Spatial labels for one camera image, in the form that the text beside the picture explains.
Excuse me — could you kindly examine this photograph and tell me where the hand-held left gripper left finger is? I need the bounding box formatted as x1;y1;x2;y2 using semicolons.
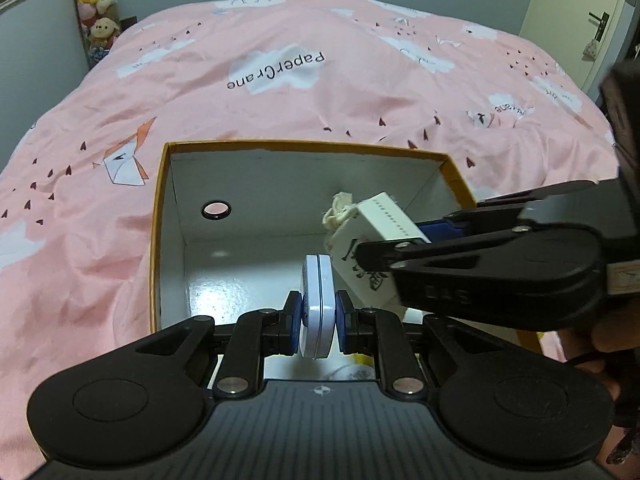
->
114;290;304;400

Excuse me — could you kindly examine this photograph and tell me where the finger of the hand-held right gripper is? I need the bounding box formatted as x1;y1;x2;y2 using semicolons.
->
357;223;532;287
416;179;597;244

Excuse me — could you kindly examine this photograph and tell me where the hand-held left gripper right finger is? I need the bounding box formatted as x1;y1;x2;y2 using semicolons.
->
334;288;507;402

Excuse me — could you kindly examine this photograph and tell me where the white round tin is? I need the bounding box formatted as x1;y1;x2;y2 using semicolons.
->
298;253;334;360

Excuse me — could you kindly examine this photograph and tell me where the white card box with string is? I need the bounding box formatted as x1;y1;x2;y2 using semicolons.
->
320;190;436;309

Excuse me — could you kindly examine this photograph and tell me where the orange cardboard box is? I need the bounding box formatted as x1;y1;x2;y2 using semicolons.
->
148;139;569;364

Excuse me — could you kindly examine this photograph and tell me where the person's right hand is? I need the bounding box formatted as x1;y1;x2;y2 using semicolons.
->
560;304;640;377

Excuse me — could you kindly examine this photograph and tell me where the pink printed blanket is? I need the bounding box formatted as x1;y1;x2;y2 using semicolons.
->
0;0;619;462

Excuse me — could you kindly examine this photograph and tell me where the cream door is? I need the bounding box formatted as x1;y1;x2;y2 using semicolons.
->
519;0;629;92

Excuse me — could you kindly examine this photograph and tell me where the dark cabinet panel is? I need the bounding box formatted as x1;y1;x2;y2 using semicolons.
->
617;0;640;67

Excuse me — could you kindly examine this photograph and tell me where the hanging column of plush toys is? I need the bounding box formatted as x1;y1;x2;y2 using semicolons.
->
70;0;124;69

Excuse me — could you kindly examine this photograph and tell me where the black door handle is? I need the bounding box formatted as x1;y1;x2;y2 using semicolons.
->
588;11;611;41

